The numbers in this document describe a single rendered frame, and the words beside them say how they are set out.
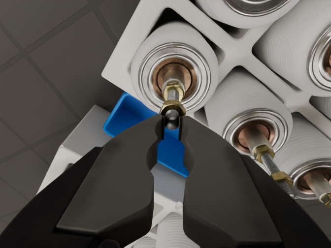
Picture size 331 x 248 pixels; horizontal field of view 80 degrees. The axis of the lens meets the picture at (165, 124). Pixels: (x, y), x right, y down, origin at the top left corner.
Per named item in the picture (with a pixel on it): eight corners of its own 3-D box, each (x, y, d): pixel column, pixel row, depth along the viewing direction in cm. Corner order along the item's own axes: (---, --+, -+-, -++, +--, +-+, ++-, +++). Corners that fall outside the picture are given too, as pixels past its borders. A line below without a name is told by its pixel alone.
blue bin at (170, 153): (115, 105, 51) (99, 130, 41) (137, 70, 46) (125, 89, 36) (206, 159, 58) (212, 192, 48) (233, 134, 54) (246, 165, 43)
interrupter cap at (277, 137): (229, 103, 22) (231, 106, 22) (297, 110, 22) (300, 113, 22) (215, 155, 26) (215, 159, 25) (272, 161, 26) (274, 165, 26)
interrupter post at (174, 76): (159, 72, 21) (156, 82, 18) (182, 65, 20) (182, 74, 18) (167, 92, 22) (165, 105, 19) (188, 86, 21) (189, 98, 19)
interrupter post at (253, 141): (246, 125, 24) (255, 141, 21) (266, 127, 24) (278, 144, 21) (240, 141, 25) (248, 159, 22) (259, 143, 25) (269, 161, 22)
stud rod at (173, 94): (169, 90, 20) (165, 131, 13) (168, 80, 19) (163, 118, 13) (179, 89, 20) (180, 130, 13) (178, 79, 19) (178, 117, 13)
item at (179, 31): (141, 30, 35) (113, 49, 20) (194, 10, 33) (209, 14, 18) (159, 80, 40) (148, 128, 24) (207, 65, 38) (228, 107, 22)
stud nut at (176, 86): (164, 101, 19) (163, 105, 18) (161, 83, 18) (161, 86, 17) (184, 99, 18) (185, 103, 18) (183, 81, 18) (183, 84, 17)
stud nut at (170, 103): (161, 120, 15) (160, 126, 15) (157, 101, 15) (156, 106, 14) (186, 118, 15) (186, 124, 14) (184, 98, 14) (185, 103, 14)
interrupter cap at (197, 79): (127, 55, 20) (125, 57, 20) (200, 29, 19) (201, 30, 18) (153, 118, 24) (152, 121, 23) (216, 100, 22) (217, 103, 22)
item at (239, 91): (204, 57, 37) (223, 94, 21) (255, 63, 37) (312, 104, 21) (195, 104, 42) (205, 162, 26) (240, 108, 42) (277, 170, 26)
